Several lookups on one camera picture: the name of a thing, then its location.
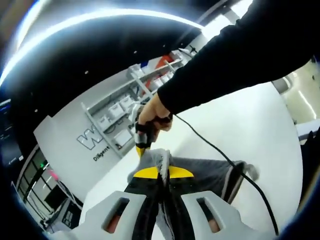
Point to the black tripod stand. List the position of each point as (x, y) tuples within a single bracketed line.
[(193, 49)]

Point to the ceiling-mounted display screen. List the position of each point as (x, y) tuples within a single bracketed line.
[(7, 125)]

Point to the long ceiling light strip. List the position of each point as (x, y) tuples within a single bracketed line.
[(75, 20)]

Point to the pink object on stand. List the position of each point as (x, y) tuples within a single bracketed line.
[(53, 174)]

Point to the small black monitor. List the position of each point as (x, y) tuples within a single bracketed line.
[(53, 196)]

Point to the person's right hand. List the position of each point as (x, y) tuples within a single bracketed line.
[(152, 112)]

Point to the grey metal shelving rack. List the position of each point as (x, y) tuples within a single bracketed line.
[(105, 133)]

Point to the black equipment cabinet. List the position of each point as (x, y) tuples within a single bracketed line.
[(68, 215)]

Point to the rows of white storage bins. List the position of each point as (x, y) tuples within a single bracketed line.
[(115, 110)]

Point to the grey towel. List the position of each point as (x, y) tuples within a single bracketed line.
[(207, 172)]

